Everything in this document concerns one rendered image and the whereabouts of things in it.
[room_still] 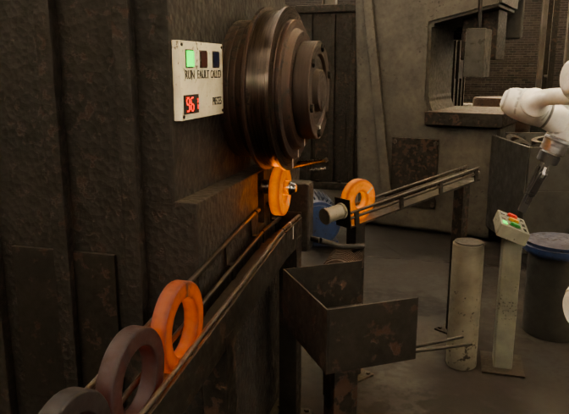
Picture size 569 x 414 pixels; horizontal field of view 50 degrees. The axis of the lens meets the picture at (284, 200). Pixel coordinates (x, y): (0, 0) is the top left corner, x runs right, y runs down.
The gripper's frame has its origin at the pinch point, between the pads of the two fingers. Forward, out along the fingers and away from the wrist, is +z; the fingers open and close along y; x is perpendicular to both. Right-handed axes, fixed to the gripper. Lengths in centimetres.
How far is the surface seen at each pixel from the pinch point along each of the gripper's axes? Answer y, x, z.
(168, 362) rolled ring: 141, -69, 30
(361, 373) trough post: 18, -29, 83
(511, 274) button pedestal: -2.1, 7.7, 27.9
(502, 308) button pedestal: -2.0, 10.4, 42.0
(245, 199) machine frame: 75, -82, 17
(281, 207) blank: 65, -73, 18
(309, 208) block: 40, -69, 23
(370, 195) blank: 14, -53, 17
